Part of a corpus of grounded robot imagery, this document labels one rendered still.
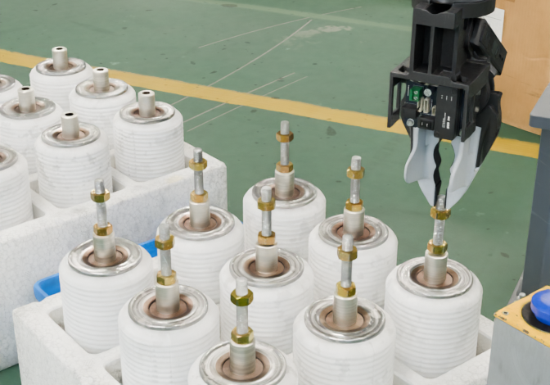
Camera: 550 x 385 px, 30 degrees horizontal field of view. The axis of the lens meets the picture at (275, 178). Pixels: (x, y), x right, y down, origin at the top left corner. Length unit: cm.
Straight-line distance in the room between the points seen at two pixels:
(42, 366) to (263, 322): 24
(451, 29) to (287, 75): 142
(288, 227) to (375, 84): 110
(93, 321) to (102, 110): 48
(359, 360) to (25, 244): 51
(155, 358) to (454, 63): 38
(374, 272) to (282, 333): 13
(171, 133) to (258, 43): 110
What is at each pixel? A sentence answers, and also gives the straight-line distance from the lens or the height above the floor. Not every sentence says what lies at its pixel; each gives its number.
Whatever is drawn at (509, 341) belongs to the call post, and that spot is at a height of 30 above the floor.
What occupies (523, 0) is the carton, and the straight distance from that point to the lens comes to 198.
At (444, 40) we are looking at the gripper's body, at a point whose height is 51.
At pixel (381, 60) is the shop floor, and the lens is 237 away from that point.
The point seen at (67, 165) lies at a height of 23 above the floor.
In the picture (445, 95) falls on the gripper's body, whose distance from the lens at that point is 88.
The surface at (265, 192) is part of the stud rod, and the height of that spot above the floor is 34.
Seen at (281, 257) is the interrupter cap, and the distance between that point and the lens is 105.
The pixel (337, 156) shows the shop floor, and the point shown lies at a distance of 187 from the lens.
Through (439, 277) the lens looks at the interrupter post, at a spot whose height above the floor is 26.
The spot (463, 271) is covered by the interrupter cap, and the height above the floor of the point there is 25.
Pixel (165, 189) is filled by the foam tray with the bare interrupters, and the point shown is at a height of 17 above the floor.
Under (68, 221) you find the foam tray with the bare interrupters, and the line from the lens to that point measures 131.
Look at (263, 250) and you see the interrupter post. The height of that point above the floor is 28.
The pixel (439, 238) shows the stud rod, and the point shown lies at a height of 30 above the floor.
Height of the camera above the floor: 79
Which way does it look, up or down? 26 degrees down
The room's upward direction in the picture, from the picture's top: straight up
